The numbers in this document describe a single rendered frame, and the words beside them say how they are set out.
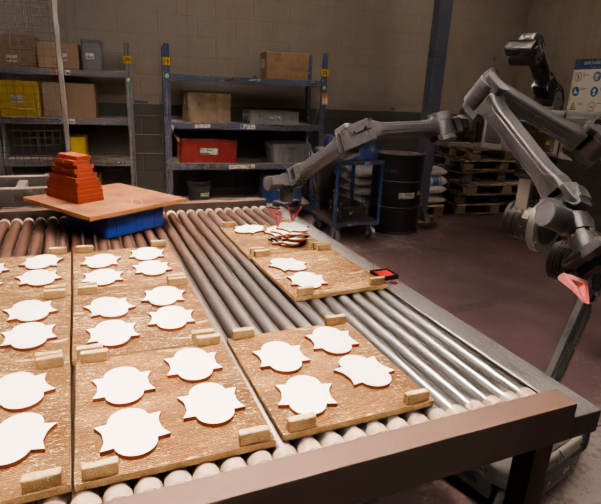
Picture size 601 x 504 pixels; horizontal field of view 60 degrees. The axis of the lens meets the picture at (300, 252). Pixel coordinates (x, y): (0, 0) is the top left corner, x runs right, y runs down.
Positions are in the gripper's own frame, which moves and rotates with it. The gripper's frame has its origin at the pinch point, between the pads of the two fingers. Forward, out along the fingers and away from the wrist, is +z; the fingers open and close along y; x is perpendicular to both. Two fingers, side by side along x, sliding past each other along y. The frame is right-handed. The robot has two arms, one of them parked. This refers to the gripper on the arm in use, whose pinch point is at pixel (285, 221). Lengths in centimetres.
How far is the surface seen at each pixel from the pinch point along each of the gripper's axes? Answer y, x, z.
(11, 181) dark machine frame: 45, -156, 4
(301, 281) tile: 36, 38, 6
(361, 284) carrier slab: 21, 53, 6
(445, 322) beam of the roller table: 24, 85, 8
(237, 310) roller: 62, 35, 8
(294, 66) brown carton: -317, -265, -65
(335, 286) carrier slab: 29, 48, 6
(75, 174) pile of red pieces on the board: 53, -72, -15
